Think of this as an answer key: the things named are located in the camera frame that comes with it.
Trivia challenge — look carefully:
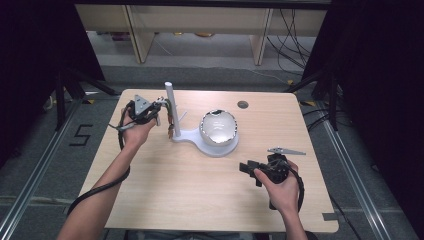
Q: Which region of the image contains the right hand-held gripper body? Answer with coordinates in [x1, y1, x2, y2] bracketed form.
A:
[262, 147, 307, 185]

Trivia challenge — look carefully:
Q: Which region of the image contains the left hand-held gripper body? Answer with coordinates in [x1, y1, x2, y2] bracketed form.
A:
[126, 94, 163, 125]

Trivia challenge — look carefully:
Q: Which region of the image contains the green cord keychain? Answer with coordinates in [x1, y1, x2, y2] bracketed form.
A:
[159, 97, 176, 140]

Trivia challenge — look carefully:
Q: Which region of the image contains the white pole stand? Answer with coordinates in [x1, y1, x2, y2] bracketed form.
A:
[164, 81, 240, 158]

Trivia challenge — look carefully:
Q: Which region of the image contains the person's left hand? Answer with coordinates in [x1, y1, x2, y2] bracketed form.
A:
[120, 110, 158, 151]

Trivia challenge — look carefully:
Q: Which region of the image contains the person's right hand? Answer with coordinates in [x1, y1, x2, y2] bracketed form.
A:
[253, 160, 300, 215]

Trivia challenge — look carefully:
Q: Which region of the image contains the silver metal bowl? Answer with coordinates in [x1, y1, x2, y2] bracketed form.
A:
[198, 109, 239, 148]

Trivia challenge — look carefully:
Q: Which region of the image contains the black tripod stand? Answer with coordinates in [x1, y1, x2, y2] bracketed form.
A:
[54, 65, 122, 132]
[284, 69, 342, 133]

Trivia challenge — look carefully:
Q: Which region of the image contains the wooden shelf unit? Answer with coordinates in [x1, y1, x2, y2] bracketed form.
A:
[74, 3, 328, 67]

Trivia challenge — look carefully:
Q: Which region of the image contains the black curtain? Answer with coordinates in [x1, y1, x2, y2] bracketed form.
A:
[0, 0, 106, 169]
[301, 0, 424, 239]

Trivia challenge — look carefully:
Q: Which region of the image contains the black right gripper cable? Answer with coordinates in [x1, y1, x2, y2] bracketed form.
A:
[268, 164, 306, 213]

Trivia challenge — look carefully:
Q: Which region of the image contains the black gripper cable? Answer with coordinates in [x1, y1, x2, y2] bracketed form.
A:
[268, 164, 306, 213]
[66, 101, 132, 216]

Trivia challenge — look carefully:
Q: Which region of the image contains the black floor cable bundle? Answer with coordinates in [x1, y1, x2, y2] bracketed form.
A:
[302, 107, 348, 133]

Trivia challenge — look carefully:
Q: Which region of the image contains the aluminium floor rail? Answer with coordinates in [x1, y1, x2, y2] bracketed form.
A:
[0, 99, 83, 240]
[320, 116, 392, 240]

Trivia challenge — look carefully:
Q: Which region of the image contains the white floor cable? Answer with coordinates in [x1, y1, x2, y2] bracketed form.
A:
[213, 65, 288, 85]

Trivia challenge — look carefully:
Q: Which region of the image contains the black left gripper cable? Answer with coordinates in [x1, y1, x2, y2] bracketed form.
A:
[66, 101, 132, 216]

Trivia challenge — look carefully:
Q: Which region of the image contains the black hanging cable bundle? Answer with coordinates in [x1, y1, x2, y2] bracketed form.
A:
[266, 8, 318, 74]

